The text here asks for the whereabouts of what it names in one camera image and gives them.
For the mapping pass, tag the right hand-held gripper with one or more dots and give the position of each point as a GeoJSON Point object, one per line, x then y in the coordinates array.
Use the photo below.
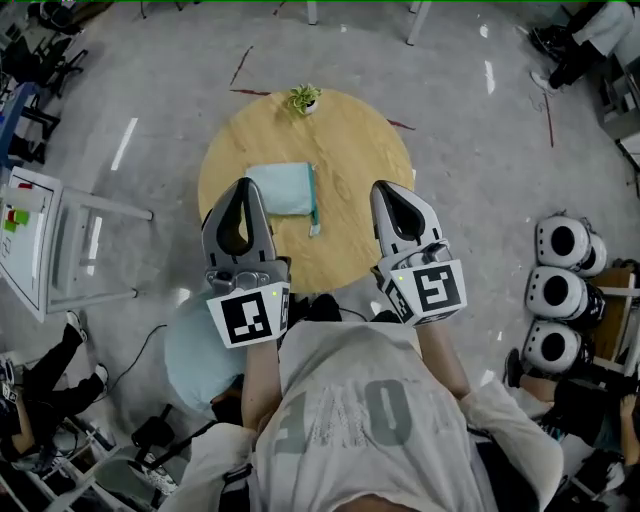
{"type": "Point", "coordinates": [434, 290]}

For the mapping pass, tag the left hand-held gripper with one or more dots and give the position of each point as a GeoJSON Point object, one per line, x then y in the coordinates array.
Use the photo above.
{"type": "Point", "coordinates": [248, 317]}

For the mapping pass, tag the light blue zipper pouch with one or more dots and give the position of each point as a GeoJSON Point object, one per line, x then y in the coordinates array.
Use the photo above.
{"type": "Point", "coordinates": [282, 192]}

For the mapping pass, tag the person's right forearm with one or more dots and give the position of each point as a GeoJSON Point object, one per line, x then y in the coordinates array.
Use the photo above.
{"type": "Point", "coordinates": [442, 355]}

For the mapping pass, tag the person's left forearm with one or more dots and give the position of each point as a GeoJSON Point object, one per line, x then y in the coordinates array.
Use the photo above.
{"type": "Point", "coordinates": [260, 380]}

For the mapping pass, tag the person's black shoe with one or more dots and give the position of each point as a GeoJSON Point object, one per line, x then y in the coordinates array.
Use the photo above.
{"type": "Point", "coordinates": [385, 316]}
{"type": "Point", "coordinates": [320, 306]}

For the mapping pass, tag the light blue round stool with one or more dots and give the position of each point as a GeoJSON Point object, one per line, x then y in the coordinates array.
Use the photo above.
{"type": "Point", "coordinates": [200, 355]}

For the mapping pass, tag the small potted green plant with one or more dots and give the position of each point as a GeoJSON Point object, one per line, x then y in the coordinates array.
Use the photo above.
{"type": "Point", "coordinates": [304, 97]}

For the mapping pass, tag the white domed pod black opening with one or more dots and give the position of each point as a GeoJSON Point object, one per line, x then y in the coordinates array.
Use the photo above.
{"type": "Point", "coordinates": [596, 256]}
{"type": "Point", "coordinates": [562, 241]}
{"type": "Point", "coordinates": [555, 292]}
{"type": "Point", "coordinates": [552, 346]}

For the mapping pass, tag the white table leg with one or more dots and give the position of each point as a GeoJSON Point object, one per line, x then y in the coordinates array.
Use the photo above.
{"type": "Point", "coordinates": [312, 11]}
{"type": "Point", "coordinates": [419, 22]}

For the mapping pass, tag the person's grey printed shirt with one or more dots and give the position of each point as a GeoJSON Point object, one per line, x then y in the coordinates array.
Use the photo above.
{"type": "Point", "coordinates": [370, 425]}

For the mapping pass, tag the green sticky note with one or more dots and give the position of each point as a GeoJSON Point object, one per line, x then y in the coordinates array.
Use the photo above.
{"type": "Point", "coordinates": [15, 220]}

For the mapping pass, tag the black office chair base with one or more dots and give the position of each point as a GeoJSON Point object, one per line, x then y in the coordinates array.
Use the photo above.
{"type": "Point", "coordinates": [160, 440]}

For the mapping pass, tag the blue desk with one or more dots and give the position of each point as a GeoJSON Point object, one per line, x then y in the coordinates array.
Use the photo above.
{"type": "Point", "coordinates": [17, 117]}

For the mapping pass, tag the black office chair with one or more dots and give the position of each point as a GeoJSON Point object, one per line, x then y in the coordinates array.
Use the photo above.
{"type": "Point", "coordinates": [55, 55]}

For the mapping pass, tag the white metal frame table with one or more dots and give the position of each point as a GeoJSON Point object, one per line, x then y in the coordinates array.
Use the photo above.
{"type": "Point", "coordinates": [30, 250]}

